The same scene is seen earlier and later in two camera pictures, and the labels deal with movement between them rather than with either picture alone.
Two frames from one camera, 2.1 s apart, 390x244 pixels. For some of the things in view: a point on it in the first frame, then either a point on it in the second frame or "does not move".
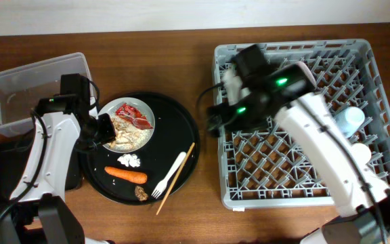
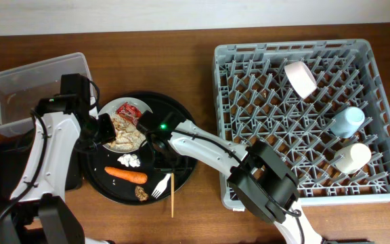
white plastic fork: x=163 y=185 does not move
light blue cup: x=349 y=120 does not move
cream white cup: x=361 y=154 does not move
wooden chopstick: x=178 y=174 to x=172 y=181
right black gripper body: x=246 y=114 to x=170 y=162
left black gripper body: x=105 y=132 does not move
